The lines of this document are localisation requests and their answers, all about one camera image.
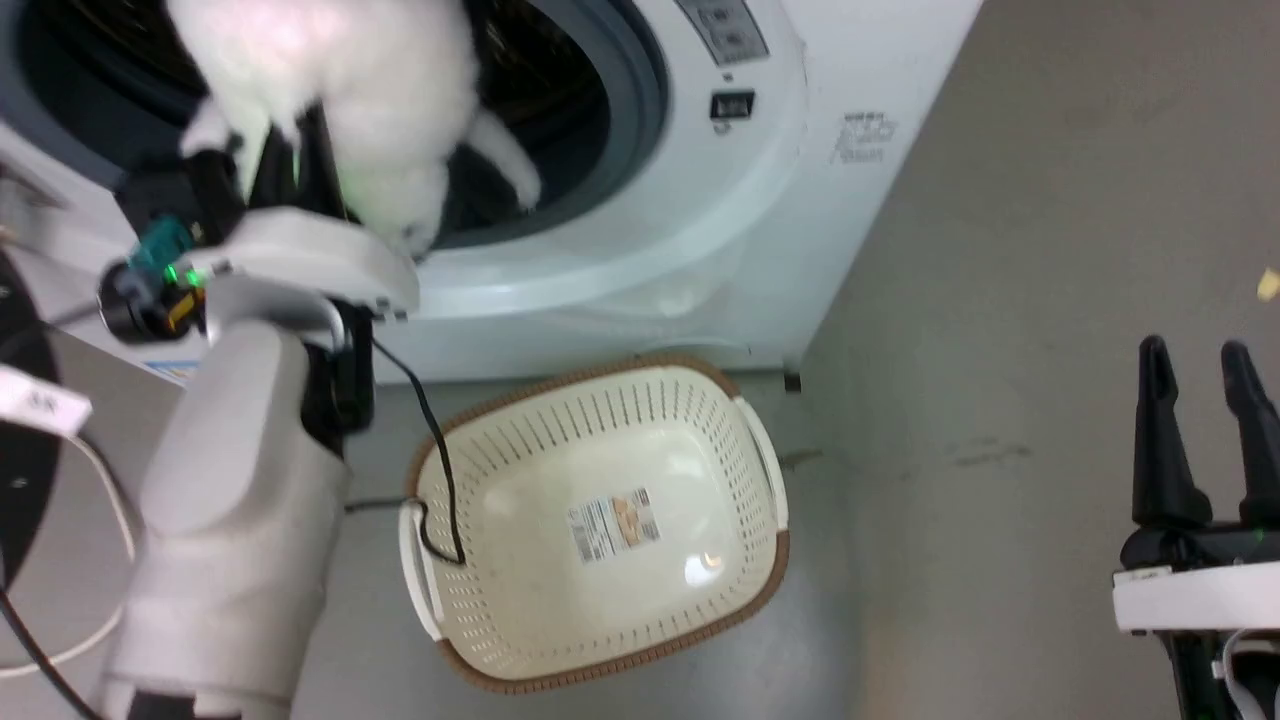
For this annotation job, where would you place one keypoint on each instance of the white fluffy garment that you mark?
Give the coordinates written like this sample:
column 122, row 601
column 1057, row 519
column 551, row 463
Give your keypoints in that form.
column 380, row 90

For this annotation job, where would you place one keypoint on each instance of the white front-load washing machine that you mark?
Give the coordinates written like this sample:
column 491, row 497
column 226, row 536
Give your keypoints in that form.
column 760, row 220

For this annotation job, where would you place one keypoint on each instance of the barcode label sticker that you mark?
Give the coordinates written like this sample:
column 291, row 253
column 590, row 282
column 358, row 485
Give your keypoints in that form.
column 614, row 524

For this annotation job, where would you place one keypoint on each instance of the small yellow floor scrap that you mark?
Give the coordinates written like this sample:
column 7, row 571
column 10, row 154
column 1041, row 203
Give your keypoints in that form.
column 1268, row 284

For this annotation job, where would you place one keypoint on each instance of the white paper tag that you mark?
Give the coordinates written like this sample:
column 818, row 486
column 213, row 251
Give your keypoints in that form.
column 40, row 400

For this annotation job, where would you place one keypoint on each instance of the grey washer control label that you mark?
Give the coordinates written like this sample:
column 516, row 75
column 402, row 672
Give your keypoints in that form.
column 725, row 28

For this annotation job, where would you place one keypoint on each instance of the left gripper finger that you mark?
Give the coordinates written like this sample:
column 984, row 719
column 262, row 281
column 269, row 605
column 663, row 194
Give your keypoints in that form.
column 272, row 170
column 320, row 165

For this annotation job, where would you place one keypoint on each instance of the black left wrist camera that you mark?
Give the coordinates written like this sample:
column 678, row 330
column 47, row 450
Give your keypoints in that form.
column 150, row 280

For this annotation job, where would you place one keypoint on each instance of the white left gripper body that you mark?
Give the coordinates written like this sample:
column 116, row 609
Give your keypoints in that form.
column 300, row 255

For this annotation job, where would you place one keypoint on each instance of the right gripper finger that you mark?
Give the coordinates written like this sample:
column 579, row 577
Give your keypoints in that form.
column 1255, row 440
column 1165, row 440

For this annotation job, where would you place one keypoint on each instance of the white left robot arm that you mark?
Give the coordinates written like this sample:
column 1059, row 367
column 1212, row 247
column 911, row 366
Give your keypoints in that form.
column 240, row 500

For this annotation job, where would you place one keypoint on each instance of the cream plastic laundry basket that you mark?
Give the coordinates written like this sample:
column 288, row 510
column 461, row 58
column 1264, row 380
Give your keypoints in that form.
column 600, row 530

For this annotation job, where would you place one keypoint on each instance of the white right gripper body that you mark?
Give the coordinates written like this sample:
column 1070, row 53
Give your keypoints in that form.
column 1200, row 590

